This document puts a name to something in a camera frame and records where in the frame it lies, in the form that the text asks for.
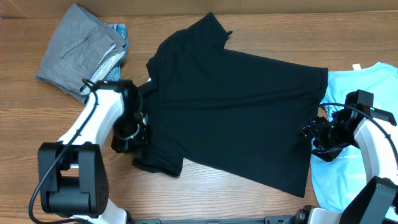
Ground folded blue jeans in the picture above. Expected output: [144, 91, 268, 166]
[107, 23, 130, 83]

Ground folded grey shorts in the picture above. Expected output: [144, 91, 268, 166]
[36, 4, 129, 102]

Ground black t-shirt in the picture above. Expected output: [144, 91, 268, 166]
[133, 14, 328, 197]

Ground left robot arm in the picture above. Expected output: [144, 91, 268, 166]
[29, 80, 149, 223]

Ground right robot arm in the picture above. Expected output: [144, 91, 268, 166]
[286, 90, 397, 224]

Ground light blue t-shirt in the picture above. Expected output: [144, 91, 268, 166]
[310, 62, 397, 212]

